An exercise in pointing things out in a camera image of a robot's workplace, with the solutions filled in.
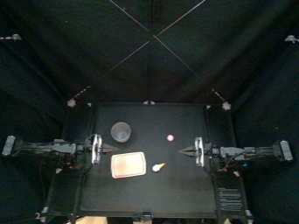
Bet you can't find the toy ice cream cone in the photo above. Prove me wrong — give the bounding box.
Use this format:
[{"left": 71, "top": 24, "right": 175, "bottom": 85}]
[{"left": 151, "top": 162, "right": 167, "bottom": 173}]

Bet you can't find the black table edge clamp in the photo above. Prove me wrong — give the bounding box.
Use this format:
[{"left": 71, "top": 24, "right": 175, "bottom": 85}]
[{"left": 132, "top": 212, "right": 155, "bottom": 222}]

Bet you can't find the white printed label sticker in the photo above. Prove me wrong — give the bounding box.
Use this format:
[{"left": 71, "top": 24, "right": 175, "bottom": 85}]
[{"left": 217, "top": 187, "right": 244, "bottom": 217}]

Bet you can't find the grey plastic cup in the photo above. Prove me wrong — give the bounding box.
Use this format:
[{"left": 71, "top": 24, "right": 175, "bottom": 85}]
[{"left": 109, "top": 121, "right": 133, "bottom": 144}]

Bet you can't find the pink square plate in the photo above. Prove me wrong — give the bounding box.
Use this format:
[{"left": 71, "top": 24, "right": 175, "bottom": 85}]
[{"left": 109, "top": 151, "right": 148, "bottom": 179}]

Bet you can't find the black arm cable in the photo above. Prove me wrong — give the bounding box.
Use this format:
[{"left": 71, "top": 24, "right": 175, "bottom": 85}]
[{"left": 227, "top": 150, "right": 251, "bottom": 168}]

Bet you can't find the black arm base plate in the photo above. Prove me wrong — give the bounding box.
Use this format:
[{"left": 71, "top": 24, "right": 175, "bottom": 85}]
[
  {"left": 211, "top": 170, "right": 249, "bottom": 219},
  {"left": 43, "top": 167, "right": 84, "bottom": 217}
]

